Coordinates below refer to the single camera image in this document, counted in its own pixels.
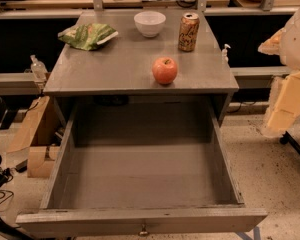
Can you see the grey open top drawer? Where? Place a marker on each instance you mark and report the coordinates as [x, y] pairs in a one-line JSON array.
[[159, 164]]

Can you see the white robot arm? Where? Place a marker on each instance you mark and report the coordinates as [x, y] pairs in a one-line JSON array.
[[290, 44]]

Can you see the brown cardboard boxes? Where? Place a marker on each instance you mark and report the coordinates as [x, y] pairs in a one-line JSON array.
[[36, 136]]

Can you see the clear sanitizer bottle left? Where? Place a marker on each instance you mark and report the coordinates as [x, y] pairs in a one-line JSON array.
[[38, 69]]

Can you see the grey wooden cabinet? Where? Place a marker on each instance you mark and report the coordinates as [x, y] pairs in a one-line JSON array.
[[123, 65]]

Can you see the white ceramic bowl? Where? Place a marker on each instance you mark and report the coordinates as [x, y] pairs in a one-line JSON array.
[[149, 23]]

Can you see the green chip bag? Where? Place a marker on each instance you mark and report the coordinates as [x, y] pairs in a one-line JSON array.
[[87, 37]]

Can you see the small white pump bottle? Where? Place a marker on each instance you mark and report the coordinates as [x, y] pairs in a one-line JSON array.
[[224, 52]]

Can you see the red apple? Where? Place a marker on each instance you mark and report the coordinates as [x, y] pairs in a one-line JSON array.
[[164, 70]]

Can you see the orange soda can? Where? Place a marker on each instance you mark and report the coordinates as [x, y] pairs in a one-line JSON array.
[[188, 30]]

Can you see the black chair base leg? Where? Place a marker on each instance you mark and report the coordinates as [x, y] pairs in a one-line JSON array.
[[287, 138]]

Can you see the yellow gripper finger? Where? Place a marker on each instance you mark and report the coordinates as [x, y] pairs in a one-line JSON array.
[[284, 105], [272, 45]]

